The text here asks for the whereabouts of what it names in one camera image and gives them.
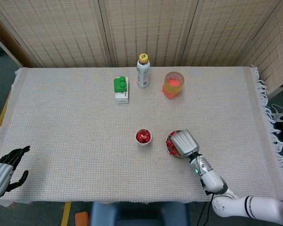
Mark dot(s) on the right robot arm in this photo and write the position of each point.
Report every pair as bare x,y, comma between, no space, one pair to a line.
211,177

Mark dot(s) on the small white box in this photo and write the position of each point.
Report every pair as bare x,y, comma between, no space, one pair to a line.
122,99

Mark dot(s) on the white paper cup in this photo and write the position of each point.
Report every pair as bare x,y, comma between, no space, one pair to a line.
143,130

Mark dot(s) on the blue padded seat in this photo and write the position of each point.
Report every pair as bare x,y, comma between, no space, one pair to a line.
139,214

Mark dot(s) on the left black-fingered robot hand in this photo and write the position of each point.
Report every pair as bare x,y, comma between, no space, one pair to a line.
0,179

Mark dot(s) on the metal bowl of red candies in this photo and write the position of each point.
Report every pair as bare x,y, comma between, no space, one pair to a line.
168,149

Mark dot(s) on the orange drink cup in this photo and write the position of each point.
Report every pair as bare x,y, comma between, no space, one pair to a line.
182,82

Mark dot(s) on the woven bamboo folding screen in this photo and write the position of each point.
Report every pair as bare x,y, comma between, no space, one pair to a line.
61,35

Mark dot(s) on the small orange foam block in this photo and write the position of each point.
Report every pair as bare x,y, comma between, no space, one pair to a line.
82,219

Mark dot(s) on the right orange-tipped robot hand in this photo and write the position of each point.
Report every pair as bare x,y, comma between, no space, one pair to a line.
185,142

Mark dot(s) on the red candy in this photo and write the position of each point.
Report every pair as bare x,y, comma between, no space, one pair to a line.
139,137
169,142
172,134
146,136
175,153
172,148

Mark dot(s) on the white bottle yellow cap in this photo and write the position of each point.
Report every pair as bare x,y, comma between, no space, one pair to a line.
143,75

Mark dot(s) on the beige woven tablecloth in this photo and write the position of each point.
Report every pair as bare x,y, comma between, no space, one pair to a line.
73,129

